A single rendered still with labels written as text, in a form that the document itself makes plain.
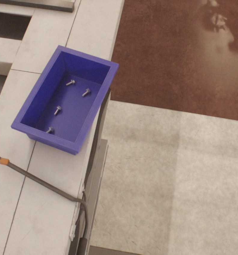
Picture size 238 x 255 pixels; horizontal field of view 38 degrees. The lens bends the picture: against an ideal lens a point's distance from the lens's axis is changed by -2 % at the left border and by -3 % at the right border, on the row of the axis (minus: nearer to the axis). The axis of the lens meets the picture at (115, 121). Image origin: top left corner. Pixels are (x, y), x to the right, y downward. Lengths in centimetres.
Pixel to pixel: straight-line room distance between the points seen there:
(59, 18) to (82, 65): 22
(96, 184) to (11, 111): 46
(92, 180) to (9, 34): 54
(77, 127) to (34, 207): 20
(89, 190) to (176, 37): 125
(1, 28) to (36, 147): 46
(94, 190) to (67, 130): 42
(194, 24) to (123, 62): 55
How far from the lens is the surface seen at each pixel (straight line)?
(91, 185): 118
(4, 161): 75
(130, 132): 174
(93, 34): 97
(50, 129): 79
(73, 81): 85
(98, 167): 120
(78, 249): 86
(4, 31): 110
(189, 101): 188
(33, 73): 90
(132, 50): 203
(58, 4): 103
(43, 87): 79
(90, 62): 81
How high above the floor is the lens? 155
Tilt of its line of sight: 61 degrees down
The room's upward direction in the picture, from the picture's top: 6 degrees clockwise
